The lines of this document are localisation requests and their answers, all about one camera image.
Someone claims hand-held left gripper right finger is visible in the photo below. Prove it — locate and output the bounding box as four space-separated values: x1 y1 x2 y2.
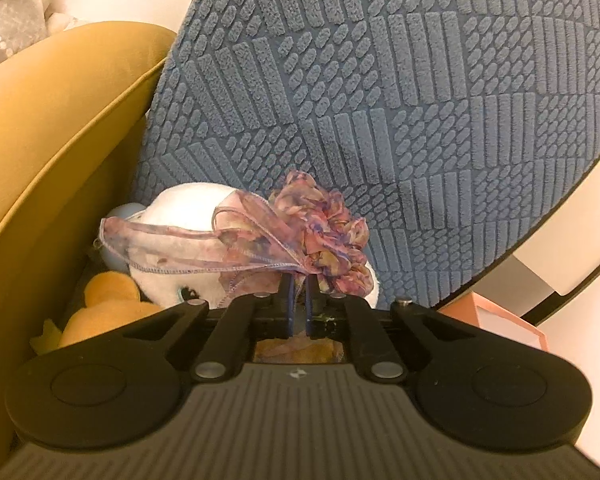
304 276 476 381

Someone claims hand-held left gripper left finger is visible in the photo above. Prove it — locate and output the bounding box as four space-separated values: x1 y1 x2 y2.
123 275 297 382

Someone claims floral chiffon hair scrunchie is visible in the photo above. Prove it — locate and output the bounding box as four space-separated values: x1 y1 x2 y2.
99 170 376 301

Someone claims white plush toy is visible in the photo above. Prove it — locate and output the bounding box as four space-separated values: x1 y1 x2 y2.
99 182 381 311

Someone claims pink box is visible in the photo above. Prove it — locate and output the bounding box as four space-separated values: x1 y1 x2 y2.
437 291 549 353

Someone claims orange plush toy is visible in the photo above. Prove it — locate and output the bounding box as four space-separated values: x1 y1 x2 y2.
29 271 162 356

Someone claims blue textured cushion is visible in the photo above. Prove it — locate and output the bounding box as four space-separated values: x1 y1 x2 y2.
130 0 600 311

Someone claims mustard yellow cushion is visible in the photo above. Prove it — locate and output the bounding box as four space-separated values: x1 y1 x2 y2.
0 22 179 476

